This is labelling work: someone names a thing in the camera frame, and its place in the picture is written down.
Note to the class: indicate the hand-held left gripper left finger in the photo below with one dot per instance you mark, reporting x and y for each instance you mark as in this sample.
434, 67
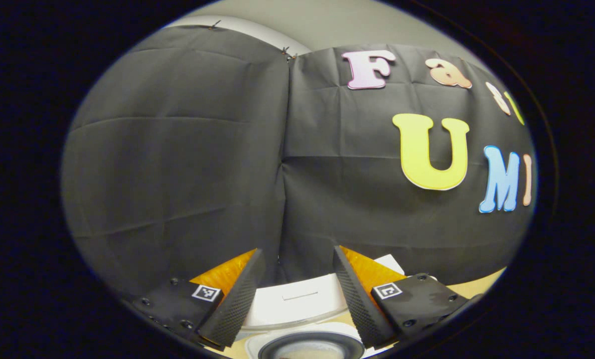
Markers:
232, 304

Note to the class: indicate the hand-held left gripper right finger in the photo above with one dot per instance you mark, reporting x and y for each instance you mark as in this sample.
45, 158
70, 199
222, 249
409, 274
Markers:
360, 309

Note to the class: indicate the white rice cooker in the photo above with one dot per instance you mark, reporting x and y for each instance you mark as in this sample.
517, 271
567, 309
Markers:
297, 306

